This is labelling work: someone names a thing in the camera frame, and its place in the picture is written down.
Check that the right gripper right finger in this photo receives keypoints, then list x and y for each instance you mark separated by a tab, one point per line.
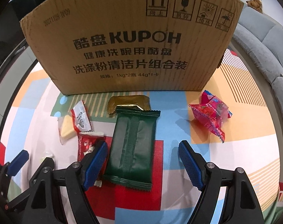
240	203

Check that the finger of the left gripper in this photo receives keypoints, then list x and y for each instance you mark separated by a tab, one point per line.
19	203
13	167

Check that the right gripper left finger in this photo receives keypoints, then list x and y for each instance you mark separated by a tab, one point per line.
44	203

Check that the clear packet yellow cake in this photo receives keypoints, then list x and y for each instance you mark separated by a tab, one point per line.
75	122

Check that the red small snack packet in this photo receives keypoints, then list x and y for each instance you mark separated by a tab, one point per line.
87	144

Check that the dark green snack packet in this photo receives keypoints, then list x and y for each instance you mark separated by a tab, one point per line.
130	160

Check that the red plum candy packet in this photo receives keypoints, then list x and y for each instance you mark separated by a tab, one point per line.
212	113

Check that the green small candy packet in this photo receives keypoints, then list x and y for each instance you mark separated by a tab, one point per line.
48	158

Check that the grey tv cabinet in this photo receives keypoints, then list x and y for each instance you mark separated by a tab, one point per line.
13	72

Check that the colourful patchwork table mat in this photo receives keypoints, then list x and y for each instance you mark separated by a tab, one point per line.
250	143

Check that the gold snack packet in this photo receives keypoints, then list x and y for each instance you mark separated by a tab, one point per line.
141	102

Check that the brown cardboard box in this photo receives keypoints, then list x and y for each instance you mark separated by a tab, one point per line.
94	46

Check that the grey sectional sofa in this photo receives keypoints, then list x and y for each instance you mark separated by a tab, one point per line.
261	38

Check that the brown teddy bear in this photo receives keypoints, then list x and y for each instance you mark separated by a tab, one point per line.
255	4

